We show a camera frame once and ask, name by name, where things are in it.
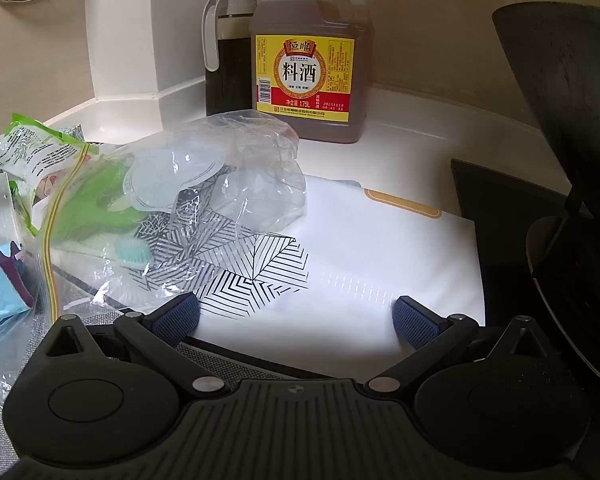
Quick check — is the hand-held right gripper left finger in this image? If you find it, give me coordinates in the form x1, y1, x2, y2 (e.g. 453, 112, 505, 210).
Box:
40, 291, 231, 399

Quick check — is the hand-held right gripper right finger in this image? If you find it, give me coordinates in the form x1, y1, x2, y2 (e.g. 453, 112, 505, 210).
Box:
362, 295, 561, 399

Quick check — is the clear plastic zip bag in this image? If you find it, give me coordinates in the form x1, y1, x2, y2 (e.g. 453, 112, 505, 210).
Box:
0, 111, 309, 411

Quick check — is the green snack wrapper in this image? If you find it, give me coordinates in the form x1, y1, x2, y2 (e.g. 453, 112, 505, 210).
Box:
0, 112, 148, 248

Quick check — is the grey counter mat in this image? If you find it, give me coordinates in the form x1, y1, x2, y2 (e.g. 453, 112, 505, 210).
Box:
0, 270, 181, 466

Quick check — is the small teal plastic piece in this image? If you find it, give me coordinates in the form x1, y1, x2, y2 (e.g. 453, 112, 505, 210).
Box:
115, 237, 153, 268

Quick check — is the black stove top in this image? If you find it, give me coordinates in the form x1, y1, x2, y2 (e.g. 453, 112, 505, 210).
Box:
451, 158, 596, 331

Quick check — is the dark purple wrapper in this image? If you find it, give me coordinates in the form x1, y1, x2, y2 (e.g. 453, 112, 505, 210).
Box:
0, 241, 36, 308

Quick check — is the cooking wine jug yellow label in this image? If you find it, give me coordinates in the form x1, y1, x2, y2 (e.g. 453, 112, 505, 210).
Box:
249, 0, 376, 145

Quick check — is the dark oil dispenser bottle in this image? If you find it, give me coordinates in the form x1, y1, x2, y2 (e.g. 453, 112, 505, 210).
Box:
201, 0, 258, 118

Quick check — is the black wok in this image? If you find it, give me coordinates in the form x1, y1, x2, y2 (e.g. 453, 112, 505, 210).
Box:
491, 2, 600, 391

